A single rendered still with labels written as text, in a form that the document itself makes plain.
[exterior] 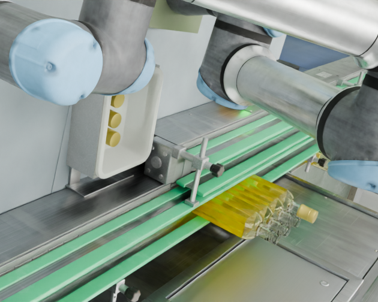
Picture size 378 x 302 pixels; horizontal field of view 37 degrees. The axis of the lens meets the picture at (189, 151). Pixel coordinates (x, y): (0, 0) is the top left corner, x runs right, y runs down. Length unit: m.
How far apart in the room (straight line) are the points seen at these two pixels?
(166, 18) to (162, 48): 0.17
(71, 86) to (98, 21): 0.10
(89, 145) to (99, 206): 0.13
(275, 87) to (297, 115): 0.08
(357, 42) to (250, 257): 0.86
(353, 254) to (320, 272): 0.22
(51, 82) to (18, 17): 0.08
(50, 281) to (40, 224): 0.15
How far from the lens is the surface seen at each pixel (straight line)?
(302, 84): 0.89
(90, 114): 1.12
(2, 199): 1.12
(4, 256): 1.02
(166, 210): 1.23
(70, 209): 1.16
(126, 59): 0.61
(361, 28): 0.69
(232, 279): 1.36
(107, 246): 1.09
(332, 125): 0.78
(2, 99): 1.03
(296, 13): 0.65
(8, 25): 0.55
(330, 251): 1.66
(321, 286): 1.44
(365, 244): 1.76
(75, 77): 0.53
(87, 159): 1.16
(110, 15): 0.60
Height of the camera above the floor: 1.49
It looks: 27 degrees down
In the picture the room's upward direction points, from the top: 115 degrees clockwise
